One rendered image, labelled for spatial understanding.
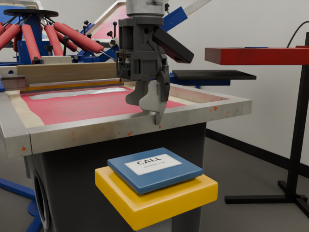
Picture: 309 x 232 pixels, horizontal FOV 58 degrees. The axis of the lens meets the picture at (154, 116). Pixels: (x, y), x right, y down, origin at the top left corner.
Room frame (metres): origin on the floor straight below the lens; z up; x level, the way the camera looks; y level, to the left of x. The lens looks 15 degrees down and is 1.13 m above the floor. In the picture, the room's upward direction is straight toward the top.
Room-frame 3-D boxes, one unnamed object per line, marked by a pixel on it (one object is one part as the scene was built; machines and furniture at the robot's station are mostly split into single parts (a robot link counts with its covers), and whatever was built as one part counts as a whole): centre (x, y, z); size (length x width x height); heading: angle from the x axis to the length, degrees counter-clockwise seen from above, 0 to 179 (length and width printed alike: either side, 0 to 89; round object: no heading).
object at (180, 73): (1.83, 0.08, 0.91); 1.34 x 0.41 x 0.08; 92
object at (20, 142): (0.91, 0.20, 0.97); 0.79 x 0.58 x 0.04; 32
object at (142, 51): (0.57, 0.02, 1.12); 0.09 x 0.08 x 0.12; 122
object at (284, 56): (1.85, -0.67, 1.06); 0.61 x 0.46 x 0.12; 92
